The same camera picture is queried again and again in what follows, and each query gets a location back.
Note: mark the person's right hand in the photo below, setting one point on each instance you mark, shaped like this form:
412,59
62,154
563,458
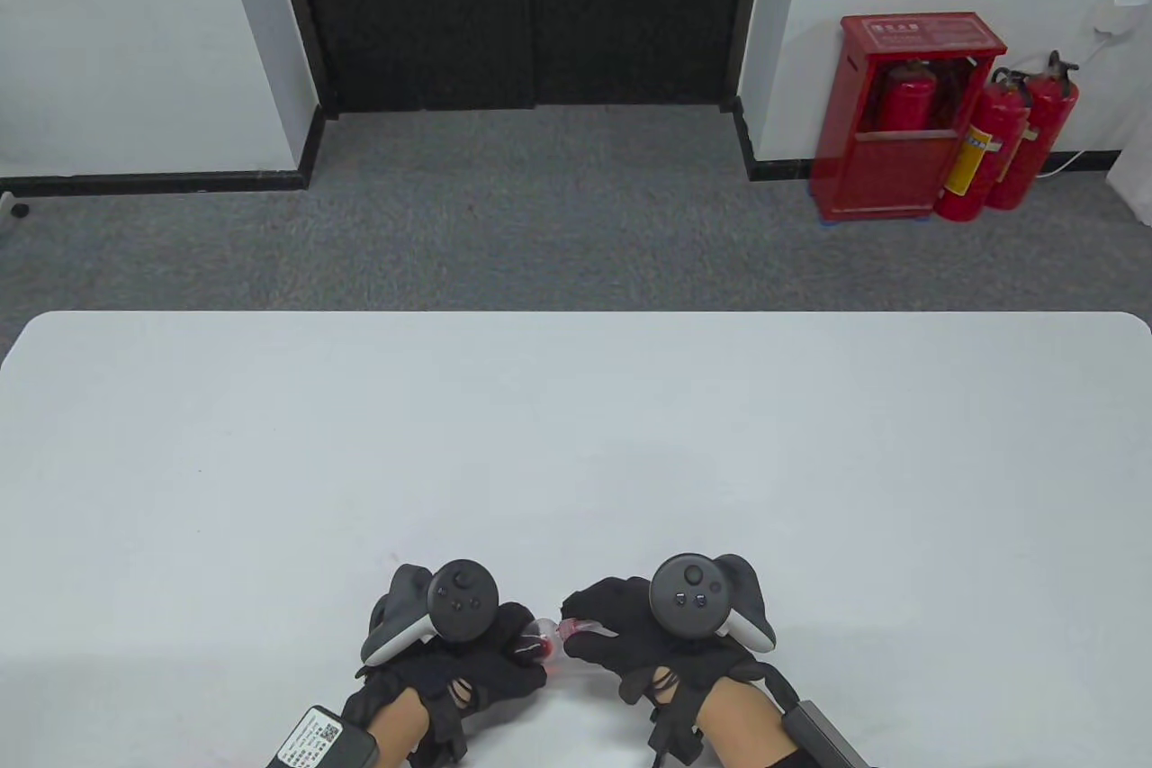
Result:
621,610

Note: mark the person's left hand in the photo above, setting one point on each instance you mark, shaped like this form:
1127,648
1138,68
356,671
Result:
477,673

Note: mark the red pointed bottle cap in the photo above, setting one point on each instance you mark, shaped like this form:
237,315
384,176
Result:
576,627

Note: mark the clear soy sauce bottle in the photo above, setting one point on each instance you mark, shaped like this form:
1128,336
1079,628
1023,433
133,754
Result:
543,637

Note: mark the person's right forearm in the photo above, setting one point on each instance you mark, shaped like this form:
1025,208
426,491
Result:
742,723

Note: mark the person's left forearm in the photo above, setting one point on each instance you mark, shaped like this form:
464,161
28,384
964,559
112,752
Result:
400,727

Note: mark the grey right hand controller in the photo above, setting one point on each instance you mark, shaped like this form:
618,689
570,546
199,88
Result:
691,595

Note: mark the grey hand controller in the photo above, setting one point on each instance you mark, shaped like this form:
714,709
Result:
463,601
691,595

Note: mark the grey left hand controller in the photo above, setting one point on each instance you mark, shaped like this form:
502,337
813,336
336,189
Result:
463,601

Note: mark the red fire extinguisher cabinet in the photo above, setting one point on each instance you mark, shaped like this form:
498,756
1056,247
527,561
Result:
886,169

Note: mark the red extinguisher inside cabinet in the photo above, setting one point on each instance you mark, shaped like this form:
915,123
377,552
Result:
907,97

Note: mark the red extinguisher with yellow label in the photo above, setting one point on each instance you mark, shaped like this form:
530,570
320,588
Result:
985,147

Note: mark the black double door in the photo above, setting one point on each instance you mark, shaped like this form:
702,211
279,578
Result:
522,3

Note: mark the red fire extinguisher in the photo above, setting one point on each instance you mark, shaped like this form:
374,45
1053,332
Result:
1044,120

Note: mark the small black floor object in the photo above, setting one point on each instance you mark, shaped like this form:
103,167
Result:
18,208

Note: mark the white slanted board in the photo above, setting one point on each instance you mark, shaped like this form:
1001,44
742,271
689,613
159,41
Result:
1136,187

